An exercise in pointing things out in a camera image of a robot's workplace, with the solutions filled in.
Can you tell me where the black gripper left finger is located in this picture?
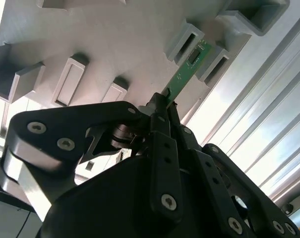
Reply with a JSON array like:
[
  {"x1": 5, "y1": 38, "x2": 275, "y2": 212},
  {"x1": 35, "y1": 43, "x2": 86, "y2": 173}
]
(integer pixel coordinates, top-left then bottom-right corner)
[{"x1": 0, "y1": 92, "x2": 185, "y2": 223}]

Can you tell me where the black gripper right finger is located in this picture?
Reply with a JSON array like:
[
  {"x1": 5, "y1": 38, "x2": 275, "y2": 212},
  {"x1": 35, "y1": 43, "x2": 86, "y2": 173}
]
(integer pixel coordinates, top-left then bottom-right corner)
[{"x1": 168, "y1": 101, "x2": 300, "y2": 238}]

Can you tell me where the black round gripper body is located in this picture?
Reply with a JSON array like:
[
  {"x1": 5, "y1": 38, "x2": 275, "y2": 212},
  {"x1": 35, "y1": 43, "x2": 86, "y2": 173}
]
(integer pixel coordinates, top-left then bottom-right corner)
[{"x1": 39, "y1": 156, "x2": 215, "y2": 238}]

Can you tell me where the green RAM stick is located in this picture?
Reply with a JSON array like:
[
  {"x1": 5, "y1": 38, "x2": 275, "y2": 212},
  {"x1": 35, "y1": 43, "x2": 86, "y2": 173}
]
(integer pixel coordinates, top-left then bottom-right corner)
[{"x1": 164, "y1": 39, "x2": 212, "y2": 105}]

